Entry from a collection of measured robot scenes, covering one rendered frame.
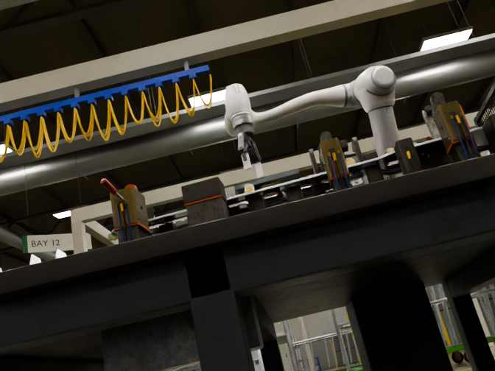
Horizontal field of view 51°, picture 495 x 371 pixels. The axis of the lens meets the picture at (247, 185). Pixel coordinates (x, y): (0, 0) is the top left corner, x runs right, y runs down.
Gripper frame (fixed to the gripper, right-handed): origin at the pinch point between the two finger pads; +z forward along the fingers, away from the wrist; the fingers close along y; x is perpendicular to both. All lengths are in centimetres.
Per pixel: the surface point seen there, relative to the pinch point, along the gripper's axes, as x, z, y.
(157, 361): -1, 71, 90
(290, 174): 15.2, 7.9, 2.4
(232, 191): -2.5, 14.0, 22.4
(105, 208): -401, -215, -441
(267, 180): 6.1, 7.8, 4.7
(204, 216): 0, 31, 55
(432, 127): 71, 9, 1
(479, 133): 82, 23, 18
